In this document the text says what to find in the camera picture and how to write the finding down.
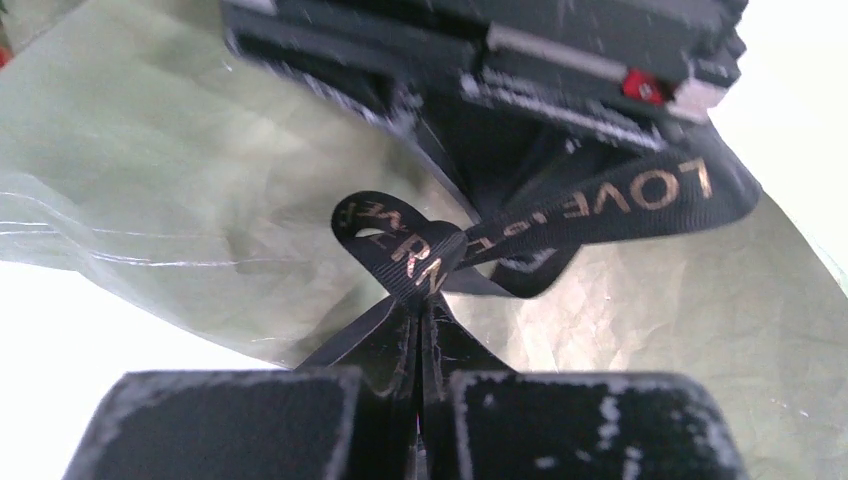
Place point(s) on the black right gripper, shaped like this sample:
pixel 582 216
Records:
pixel 468 83

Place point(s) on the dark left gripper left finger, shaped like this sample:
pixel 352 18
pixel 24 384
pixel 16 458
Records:
pixel 346 413

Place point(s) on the orange wrapping paper sheet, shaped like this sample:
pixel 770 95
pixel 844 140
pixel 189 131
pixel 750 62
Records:
pixel 138 156

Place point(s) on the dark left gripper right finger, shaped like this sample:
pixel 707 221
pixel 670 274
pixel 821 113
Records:
pixel 483 420

